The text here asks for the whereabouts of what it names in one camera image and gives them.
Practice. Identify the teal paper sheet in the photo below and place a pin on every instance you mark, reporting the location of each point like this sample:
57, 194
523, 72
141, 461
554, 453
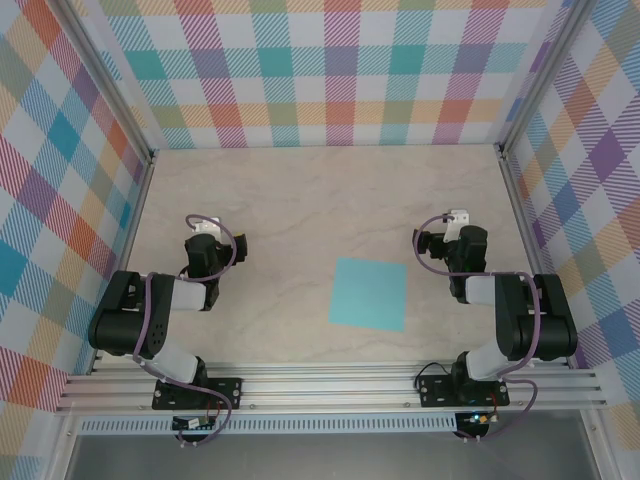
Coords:
367, 295

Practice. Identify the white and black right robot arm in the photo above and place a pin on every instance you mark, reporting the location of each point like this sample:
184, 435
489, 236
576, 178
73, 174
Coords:
545, 325

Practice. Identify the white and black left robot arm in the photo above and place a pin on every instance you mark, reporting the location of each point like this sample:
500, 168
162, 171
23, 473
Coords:
120, 320

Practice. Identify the right small circuit board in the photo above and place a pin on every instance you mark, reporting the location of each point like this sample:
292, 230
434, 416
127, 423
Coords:
480, 418

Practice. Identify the small circuit board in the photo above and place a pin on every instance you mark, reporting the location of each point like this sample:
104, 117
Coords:
480, 418
192, 424

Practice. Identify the left small circuit board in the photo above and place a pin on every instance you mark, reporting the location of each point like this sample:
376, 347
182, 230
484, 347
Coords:
192, 424

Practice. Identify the grey metal panel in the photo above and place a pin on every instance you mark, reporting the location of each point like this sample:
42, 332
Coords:
325, 457

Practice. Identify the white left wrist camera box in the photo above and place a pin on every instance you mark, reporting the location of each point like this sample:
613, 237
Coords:
207, 226

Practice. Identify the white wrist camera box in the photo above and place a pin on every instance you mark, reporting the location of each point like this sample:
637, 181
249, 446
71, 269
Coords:
456, 220
207, 226

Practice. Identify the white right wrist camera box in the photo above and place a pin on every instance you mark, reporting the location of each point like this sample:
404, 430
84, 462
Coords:
456, 220

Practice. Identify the aluminium side rail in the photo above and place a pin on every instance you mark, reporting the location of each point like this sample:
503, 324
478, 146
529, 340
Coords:
524, 215
121, 265

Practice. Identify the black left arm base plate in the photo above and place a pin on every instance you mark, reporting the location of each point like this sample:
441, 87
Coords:
227, 392

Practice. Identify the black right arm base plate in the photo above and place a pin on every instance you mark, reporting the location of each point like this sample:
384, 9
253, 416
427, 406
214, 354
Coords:
435, 392

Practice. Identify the aluminium mounting rail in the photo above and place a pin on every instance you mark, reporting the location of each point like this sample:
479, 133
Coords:
330, 387

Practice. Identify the aluminium frame post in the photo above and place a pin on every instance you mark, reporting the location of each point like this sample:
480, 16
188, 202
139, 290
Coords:
542, 75
115, 87

